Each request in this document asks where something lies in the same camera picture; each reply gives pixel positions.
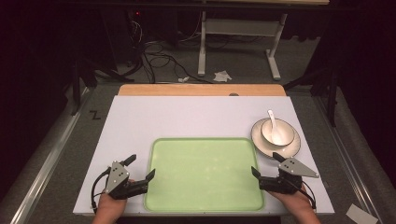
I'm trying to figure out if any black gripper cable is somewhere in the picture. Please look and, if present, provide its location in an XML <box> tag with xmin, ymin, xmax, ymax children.
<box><xmin>288</xmin><ymin>176</ymin><xmax>318</xmax><ymax>210</ymax></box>
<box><xmin>91</xmin><ymin>166</ymin><xmax>112</xmax><ymax>215</ymax></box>

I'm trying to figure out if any black metal stand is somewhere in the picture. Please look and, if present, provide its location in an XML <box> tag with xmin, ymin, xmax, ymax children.
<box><xmin>283</xmin><ymin>66</ymin><xmax>340</xmax><ymax>128</ymax></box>
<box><xmin>69</xmin><ymin>55</ymin><xmax>134</xmax><ymax>117</ymax></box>

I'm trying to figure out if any white ceramic spoon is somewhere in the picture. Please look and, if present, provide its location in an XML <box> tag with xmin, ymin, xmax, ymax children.
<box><xmin>267</xmin><ymin>109</ymin><xmax>285</xmax><ymax>145</ymax></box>

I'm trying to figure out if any white table board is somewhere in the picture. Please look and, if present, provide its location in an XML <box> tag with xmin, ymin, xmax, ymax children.
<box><xmin>72</xmin><ymin>95</ymin><xmax>335</xmax><ymax>217</ymax></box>

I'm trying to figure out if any white metal desk frame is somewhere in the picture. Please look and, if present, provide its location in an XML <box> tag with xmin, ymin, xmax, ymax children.
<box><xmin>197</xmin><ymin>10</ymin><xmax>289</xmax><ymax>81</ymax></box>

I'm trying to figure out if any black floor cable bundle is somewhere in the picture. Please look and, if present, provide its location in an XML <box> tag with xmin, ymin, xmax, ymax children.
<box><xmin>124</xmin><ymin>18</ymin><xmax>216</xmax><ymax>84</ymax></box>

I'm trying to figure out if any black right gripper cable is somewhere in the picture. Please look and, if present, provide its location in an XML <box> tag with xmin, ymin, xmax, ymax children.
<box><xmin>288</xmin><ymin>176</ymin><xmax>318</xmax><ymax>210</ymax></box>

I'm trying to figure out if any wooden table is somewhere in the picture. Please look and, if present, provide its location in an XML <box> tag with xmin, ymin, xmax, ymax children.
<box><xmin>118</xmin><ymin>83</ymin><xmax>287</xmax><ymax>97</ymax></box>

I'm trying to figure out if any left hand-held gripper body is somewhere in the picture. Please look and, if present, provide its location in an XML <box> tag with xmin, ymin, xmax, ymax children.
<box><xmin>104</xmin><ymin>160</ymin><xmax>149</xmax><ymax>201</ymax></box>

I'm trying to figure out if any person's left hand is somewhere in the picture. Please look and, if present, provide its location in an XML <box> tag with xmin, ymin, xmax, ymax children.
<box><xmin>92</xmin><ymin>178</ymin><xmax>135</xmax><ymax>224</ymax></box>

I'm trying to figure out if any aluminium floor rail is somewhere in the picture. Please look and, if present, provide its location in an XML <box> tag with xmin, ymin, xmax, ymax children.
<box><xmin>314</xmin><ymin>96</ymin><xmax>385</xmax><ymax>224</ymax></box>
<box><xmin>8</xmin><ymin>88</ymin><xmax>94</xmax><ymax>224</ymax></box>

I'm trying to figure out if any person's right hand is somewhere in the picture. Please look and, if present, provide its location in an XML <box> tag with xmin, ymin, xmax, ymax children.
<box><xmin>267</xmin><ymin>183</ymin><xmax>321</xmax><ymax>224</ymax></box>

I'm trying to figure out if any flat white paper sheet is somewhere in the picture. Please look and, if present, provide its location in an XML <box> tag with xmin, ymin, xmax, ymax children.
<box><xmin>345</xmin><ymin>203</ymin><xmax>379</xmax><ymax>224</ymax></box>

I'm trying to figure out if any light green tray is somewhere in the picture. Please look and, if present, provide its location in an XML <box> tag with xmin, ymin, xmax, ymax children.
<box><xmin>143</xmin><ymin>137</ymin><xmax>266</xmax><ymax>213</ymax></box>

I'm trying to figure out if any white plate dark rim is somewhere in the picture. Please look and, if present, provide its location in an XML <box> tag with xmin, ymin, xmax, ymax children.
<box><xmin>250</xmin><ymin>117</ymin><xmax>302</xmax><ymax>160</ymax></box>

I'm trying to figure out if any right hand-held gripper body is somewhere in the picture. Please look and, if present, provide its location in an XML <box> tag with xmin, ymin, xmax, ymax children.
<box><xmin>259</xmin><ymin>157</ymin><xmax>320</xmax><ymax>196</ymax></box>

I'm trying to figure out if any large crumpled white paper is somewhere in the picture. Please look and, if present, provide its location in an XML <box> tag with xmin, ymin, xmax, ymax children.
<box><xmin>213</xmin><ymin>70</ymin><xmax>233</xmax><ymax>83</ymax></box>

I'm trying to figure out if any white bowl dark rim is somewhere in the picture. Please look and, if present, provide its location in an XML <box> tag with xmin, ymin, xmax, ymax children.
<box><xmin>260</xmin><ymin>119</ymin><xmax>296</xmax><ymax>147</ymax></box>

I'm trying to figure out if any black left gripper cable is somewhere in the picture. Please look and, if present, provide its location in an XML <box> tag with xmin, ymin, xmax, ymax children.
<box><xmin>91</xmin><ymin>166</ymin><xmax>112</xmax><ymax>215</ymax></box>

